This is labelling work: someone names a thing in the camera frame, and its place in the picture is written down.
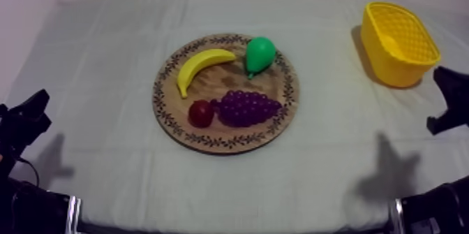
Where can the silver metal bar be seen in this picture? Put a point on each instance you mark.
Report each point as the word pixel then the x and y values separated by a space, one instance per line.
pixel 397 216
pixel 72 214

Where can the purple toy grapes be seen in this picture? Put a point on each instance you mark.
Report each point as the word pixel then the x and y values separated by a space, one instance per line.
pixel 245 108

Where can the green toy pear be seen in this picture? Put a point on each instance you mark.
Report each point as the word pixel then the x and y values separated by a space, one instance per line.
pixel 259 55

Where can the yellow plastic basket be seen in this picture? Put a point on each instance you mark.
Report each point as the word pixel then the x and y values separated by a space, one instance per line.
pixel 399 46

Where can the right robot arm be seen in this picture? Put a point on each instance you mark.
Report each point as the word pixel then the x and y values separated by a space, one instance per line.
pixel 439 209

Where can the yellow toy banana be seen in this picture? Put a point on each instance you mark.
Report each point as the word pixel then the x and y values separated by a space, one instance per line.
pixel 199 66

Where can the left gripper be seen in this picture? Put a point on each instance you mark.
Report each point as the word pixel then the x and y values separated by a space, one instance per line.
pixel 22 125

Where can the small red fruit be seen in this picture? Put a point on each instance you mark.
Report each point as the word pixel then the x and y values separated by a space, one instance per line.
pixel 200 113

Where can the round wooden board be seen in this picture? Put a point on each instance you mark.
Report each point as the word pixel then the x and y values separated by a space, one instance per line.
pixel 225 94

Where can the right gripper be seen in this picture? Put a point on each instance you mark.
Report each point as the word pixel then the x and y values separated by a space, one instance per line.
pixel 452 99

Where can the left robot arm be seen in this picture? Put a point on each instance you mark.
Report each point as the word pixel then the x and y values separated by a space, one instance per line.
pixel 29 209

